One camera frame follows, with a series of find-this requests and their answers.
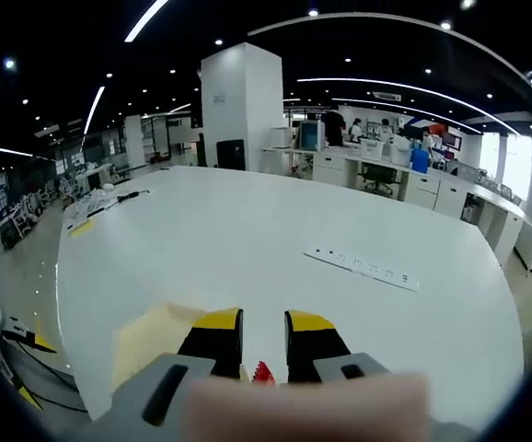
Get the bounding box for blue storage bin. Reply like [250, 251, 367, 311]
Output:
[411, 147, 431, 174]

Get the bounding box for red snack packet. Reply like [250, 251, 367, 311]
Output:
[252, 359, 277, 386]

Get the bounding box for black cable tool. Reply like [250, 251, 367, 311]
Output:
[116, 189, 152, 204]

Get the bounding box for white power strip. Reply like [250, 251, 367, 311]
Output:
[303, 243, 420, 293]

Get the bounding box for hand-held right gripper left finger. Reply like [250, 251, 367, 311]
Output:
[76, 307, 244, 442]

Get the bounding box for black chair backrest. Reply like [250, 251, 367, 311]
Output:
[215, 138, 247, 171]

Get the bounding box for desktop computer monitor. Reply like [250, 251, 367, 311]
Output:
[298, 120, 326, 151]

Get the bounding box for white storage bin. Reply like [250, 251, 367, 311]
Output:
[360, 137, 387, 160]

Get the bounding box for white cabinet desk row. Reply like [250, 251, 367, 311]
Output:
[260, 145, 532, 277]

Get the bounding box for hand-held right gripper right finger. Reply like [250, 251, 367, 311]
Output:
[283, 309, 483, 442]

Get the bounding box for yellow flat sheet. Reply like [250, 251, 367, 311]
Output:
[68, 219, 96, 238]

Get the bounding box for beige hexagonal container tray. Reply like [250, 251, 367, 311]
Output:
[111, 301, 252, 401]

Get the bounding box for black swivel office chair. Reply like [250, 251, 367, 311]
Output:
[360, 163, 399, 194]

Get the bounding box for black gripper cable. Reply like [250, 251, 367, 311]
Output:
[15, 343, 87, 413]

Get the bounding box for dusty pink food tongs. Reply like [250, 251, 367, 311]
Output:
[182, 371, 433, 442]

